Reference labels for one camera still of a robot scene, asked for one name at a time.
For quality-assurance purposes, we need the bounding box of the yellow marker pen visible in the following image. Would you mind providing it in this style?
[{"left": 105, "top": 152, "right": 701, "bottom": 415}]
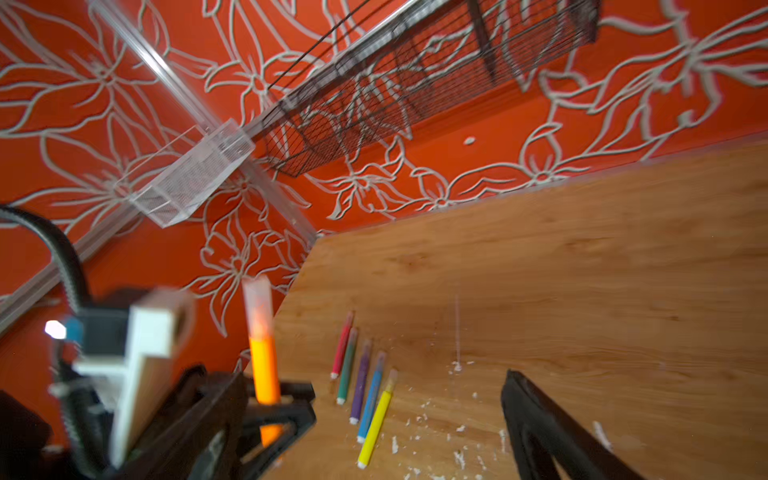
[{"left": 357, "top": 369, "right": 399, "bottom": 470}]

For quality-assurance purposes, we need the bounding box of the aluminium frame rail left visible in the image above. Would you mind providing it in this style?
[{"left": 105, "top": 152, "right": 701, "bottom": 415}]
[{"left": 1, "top": 1, "right": 308, "bottom": 336}]

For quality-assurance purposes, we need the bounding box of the orange marker pen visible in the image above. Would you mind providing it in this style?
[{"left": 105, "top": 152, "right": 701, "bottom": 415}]
[{"left": 241, "top": 274, "right": 286, "bottom": 448}]

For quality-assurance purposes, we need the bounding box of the green marker pen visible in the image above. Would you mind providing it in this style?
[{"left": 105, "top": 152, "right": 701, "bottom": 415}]
[{"left": 336, "top": 327, "right": 359, "bottom": 405}]

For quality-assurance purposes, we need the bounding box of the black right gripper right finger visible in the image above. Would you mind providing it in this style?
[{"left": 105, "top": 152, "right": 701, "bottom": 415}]
[{"left": 501, "top": 370, "right": 641, "bottom": 479}]

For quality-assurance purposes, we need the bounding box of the purple marker pen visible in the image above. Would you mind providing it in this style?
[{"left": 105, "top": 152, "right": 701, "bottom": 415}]
[{"left": 349, "top": 339, "right": 372, "bottom": 425}]

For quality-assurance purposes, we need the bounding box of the blue marker pen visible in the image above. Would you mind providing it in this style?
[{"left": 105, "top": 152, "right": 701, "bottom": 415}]
[{"left": 357, "top": 351, "right": 387, "bottom": 444}]

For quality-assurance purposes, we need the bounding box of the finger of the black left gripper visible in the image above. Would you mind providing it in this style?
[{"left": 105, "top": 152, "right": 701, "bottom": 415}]
[{"left": 236, "top": 381, "right": 317, "bottom": 479}]

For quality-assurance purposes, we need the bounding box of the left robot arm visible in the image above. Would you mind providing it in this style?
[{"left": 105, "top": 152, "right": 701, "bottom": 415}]
[{"left": 1, "top": 205, "right": 316, "bottom": 479}]

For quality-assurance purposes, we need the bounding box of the black wire basket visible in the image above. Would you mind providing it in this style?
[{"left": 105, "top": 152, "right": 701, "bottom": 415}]
[{"left": 245, "top": 1, "right": 602, "bottom": 177}]

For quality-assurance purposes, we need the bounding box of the white mesh basket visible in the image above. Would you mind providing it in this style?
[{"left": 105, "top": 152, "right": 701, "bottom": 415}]
[{"left": 115, "top": 120, "right": 255, "bottom": 228}]

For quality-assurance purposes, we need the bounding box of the pink marker pen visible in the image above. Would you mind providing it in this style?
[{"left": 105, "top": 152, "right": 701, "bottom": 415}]
[{"left": 330, "top": 310, "right": 355, "bottom": 380}]

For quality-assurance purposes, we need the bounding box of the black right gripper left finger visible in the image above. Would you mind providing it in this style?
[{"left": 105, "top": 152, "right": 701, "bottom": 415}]
[{"left": 113, "top": 371, "right": 247, "bottom": 479}]

